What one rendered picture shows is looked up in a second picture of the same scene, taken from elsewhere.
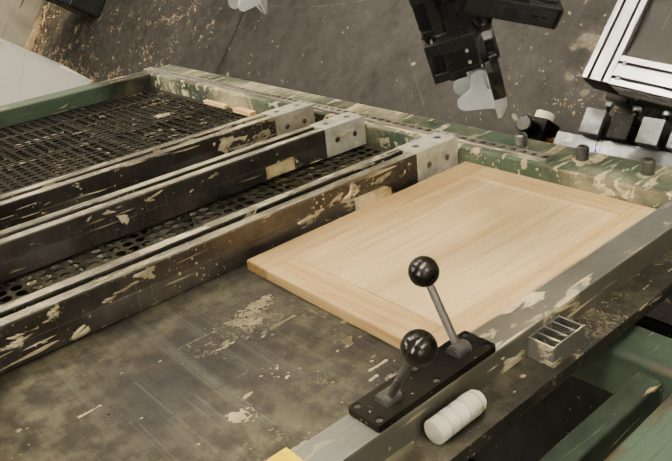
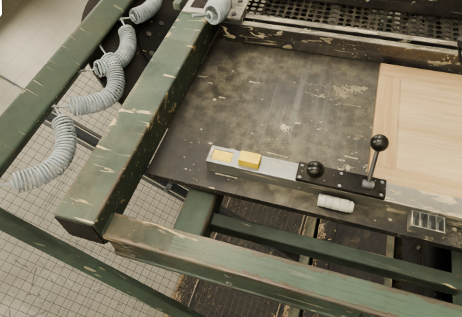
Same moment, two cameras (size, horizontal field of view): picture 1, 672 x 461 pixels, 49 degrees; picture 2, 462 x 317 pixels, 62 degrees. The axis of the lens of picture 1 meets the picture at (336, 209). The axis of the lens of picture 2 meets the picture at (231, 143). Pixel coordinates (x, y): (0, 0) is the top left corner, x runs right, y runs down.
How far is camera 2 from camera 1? 0.50 m
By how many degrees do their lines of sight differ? 53
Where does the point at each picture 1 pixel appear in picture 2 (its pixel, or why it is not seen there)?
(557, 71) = not seen: outside the picture
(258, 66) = not seen: outside the picture
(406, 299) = (405, 143)
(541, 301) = (446, 204)
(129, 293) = (315, 43)
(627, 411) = (421, 278)
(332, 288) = (387, 108)
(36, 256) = not seen: outside the picture
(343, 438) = (284, 169)
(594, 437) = (388, 267)
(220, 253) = (370, 51)
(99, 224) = not seen: outside the picture
